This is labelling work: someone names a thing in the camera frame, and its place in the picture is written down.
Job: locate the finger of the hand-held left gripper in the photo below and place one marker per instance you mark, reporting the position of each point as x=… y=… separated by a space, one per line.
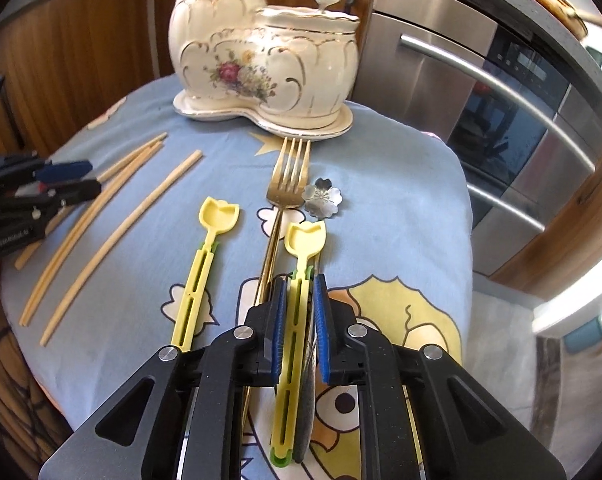
x=63 y=170
x=76 y=193

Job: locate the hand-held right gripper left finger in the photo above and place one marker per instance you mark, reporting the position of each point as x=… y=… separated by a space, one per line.
x=279 y=310

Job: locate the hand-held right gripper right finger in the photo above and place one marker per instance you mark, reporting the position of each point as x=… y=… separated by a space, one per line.
x=321 y=310

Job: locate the yellow tulip-shaped plastic spoon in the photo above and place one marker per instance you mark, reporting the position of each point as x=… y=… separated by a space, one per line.
x=306 y=240
x=220 y=215

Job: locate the gold metal fork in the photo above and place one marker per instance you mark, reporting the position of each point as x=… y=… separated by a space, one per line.
x=291 y=165

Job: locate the floral ceramic utensil holder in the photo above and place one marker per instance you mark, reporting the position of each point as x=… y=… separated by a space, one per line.
x=241 y=45

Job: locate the wooden base cabinet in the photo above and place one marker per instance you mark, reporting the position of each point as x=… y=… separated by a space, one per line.
x=81 y=35

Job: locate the white ceramic holder tray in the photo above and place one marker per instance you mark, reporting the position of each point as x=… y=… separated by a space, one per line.
x=331 y=127

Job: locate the stainless steel oven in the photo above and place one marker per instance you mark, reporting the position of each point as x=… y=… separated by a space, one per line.
x=431 y=85

